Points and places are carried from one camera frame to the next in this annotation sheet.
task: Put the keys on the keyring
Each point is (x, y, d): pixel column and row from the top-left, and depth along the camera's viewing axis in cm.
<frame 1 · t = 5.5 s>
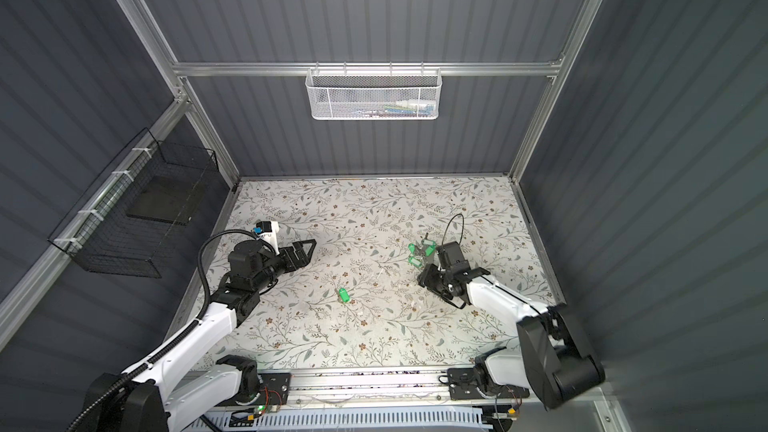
left hand: (305, 245, 83), fingers open
right hand: (426, 282, 89), fingers open
green key tag with key: (344, 294, 91), on the table
green key tag middle: (411, 247, 102), on the table
green key tag back: (414, 261, 98), on the table

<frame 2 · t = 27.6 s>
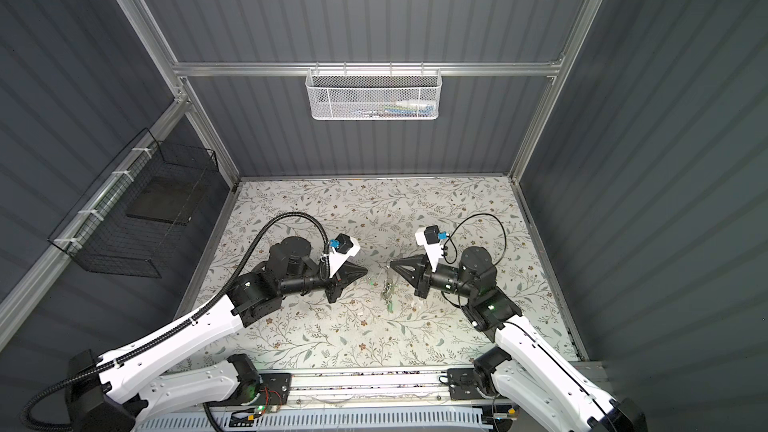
left hand: (364, 269, 69), fingers closed
right hand: (395, 269, 67), fingers closed
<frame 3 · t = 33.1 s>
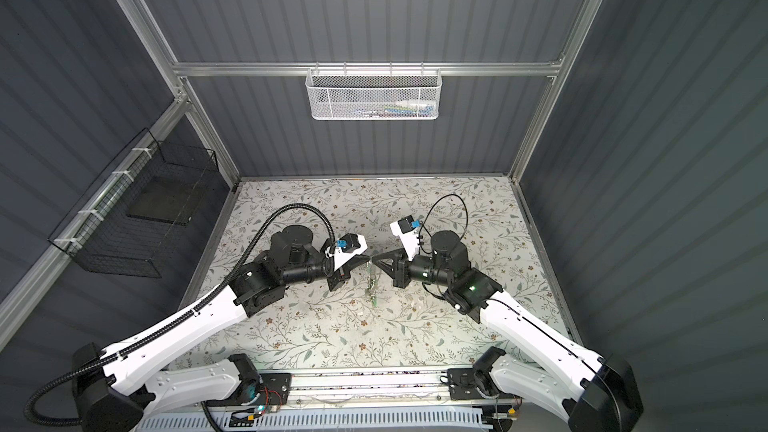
left hand: (367, 255, 69), fingers closed
right hand: (376, 263, 69), fingers closed
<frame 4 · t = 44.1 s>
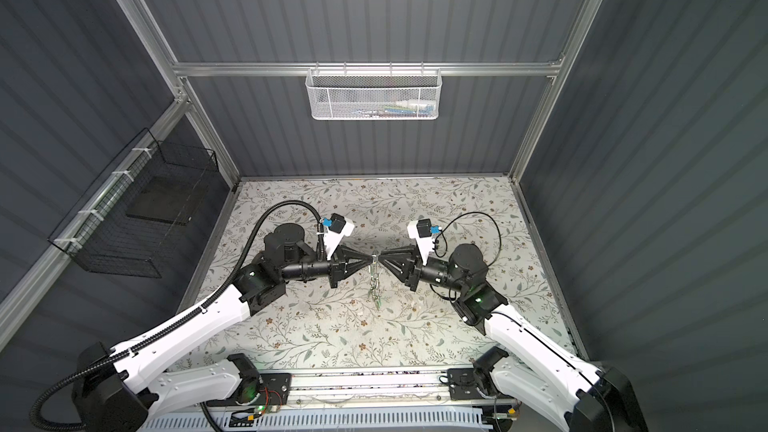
left hand: (372, 260, 67), fingers closed
right hand: (384, 262, 66), fingers closed
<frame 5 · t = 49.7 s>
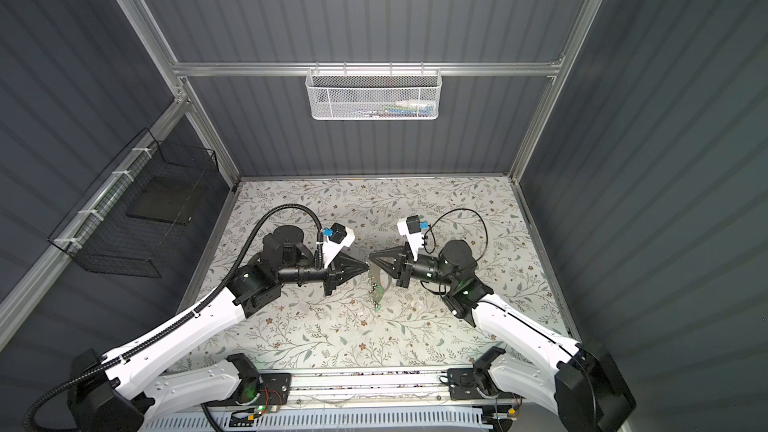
left hand: (367, 267, 67), fingers closed
right hand: (373, 263, 66), fingers closed
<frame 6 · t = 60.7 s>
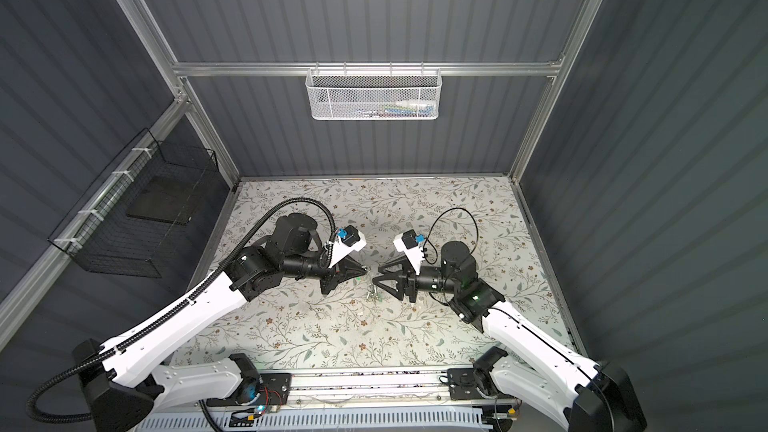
left hand: (363, 268, 68), fingers closed
right hand: (380, 280, 68), fingers open
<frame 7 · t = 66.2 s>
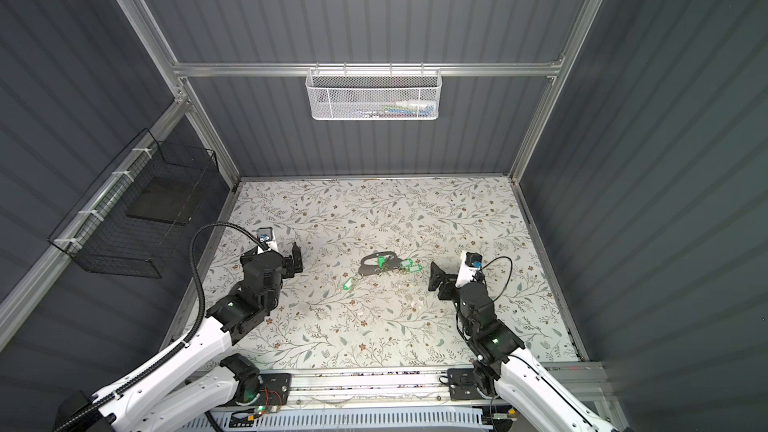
left hand: (276, 247, 78), fingers open
right hand: (450, 266, 80), fingers open
